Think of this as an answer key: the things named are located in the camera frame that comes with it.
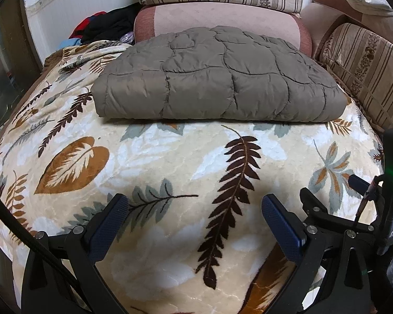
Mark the pink sofa cushion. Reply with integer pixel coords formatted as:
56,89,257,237
134,4,312,58

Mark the red garment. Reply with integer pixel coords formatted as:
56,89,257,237
69,11,107,40

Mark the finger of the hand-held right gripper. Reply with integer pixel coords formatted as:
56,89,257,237
299,188,379,236
348,174,382,203

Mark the pink brown sofa armrest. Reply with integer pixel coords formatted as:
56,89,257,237
299,0,393,56

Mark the glass door cabinet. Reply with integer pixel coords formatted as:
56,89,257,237
0,0,43,131

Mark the black garment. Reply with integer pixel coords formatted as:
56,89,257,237
82,5,141,44

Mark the olive quilted hooded jacket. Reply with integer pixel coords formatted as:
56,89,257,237
91,25,348,123

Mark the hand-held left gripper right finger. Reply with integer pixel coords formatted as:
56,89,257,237
261,194,374,314

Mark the striped floral sofa backrest cushion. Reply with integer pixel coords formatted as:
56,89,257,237
318,23,393,131

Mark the light blue garment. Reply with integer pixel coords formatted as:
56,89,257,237
59,38,82,49

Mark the black cable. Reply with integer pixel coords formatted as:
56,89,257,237
0,183,86,301

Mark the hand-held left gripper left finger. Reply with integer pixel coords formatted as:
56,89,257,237
21,194,130,314

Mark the leaf print fleece blanket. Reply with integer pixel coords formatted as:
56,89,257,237
0,41,385,314

